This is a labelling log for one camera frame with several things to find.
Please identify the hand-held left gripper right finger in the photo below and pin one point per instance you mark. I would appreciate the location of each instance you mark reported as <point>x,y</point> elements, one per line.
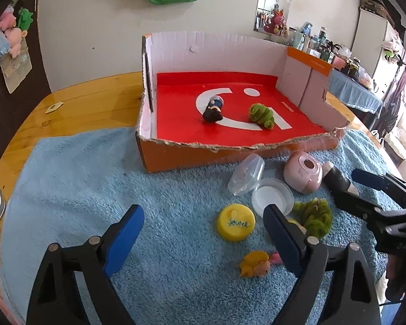
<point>284,240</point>

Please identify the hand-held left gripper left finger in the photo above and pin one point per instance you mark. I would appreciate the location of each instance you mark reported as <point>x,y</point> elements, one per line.
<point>125,240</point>

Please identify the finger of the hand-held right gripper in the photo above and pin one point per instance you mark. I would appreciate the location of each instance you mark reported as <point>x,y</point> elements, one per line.
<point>355,204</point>
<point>367,178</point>

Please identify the yellow haired doll figurine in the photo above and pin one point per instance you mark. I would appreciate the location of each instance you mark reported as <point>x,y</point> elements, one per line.
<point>257,265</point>

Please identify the green fuzzy pipe cleaner toy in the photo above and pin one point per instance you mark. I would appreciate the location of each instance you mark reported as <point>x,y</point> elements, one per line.
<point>316,216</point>

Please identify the yellow round lid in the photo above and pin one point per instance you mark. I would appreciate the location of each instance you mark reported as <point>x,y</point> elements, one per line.
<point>236,222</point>

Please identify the pink round case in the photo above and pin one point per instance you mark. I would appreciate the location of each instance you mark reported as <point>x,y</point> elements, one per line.
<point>301,176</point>

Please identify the clear plastic hinged case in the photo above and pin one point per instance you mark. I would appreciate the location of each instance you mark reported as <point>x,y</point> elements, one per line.
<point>245,176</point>

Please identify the orange cardboard box red inside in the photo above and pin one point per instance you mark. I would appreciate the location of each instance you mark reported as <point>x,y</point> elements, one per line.
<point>189,88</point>

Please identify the clear round plastic lid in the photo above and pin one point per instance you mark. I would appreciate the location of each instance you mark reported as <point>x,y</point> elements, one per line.
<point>274,194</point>

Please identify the light blue towel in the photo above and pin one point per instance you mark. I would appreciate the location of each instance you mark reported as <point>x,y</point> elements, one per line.
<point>88,182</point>

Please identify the cloth covered side table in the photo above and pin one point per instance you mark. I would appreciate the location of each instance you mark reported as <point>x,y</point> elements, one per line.
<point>353,91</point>

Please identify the purple curtain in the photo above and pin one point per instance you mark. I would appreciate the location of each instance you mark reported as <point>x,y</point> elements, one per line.
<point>404,84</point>

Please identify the green pipe cleaner coil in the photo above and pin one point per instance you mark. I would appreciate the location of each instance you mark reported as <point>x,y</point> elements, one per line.
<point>261,115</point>

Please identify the small green hanging plush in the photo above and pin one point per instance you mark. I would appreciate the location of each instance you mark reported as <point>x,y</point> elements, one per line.
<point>390,56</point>

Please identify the white refrigerator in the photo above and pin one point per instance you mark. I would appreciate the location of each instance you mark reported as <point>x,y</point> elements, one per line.
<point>372,40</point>

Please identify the row of cosmetic bottles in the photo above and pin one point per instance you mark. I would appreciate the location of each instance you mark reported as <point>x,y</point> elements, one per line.
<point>314,42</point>

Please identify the dark small figurine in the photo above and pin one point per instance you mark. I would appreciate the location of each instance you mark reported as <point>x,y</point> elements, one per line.
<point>212,110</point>

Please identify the small beige sticker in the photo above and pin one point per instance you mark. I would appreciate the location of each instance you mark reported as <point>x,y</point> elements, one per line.
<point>54,107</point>

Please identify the dark brown door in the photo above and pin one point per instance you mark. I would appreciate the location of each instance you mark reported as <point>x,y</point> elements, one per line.
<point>6,115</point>

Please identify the dark patterned bag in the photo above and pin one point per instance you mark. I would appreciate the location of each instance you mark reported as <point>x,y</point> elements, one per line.
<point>380,6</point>

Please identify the pink rabbit plush toy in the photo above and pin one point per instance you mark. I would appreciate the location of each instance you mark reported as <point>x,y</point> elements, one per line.
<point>276,23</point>

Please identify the clear plastic bag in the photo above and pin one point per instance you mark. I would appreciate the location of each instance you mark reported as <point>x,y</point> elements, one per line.
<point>17,71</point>

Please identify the green plush toy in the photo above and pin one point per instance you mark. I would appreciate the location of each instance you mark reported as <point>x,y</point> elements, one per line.
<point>24,18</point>

